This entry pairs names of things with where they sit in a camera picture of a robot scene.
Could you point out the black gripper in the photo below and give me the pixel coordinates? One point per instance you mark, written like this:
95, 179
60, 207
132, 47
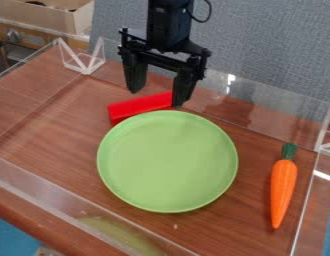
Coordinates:
186, 55

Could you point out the orange toy carrot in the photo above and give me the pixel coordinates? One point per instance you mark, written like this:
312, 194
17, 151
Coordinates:
283, 181

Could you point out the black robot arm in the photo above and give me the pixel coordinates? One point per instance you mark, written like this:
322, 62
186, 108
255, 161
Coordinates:
165, 47

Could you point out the red rectangular block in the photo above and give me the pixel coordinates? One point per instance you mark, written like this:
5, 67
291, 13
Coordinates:
125, 109

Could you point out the green round plate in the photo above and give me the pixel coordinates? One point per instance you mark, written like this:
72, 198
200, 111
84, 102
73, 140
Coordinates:
167, 161

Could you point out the wooden shelf unit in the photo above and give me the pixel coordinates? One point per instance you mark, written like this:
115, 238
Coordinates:
23, 39

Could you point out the clear acrylic tray wall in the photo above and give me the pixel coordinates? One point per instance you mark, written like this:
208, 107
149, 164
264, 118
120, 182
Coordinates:
53, 121

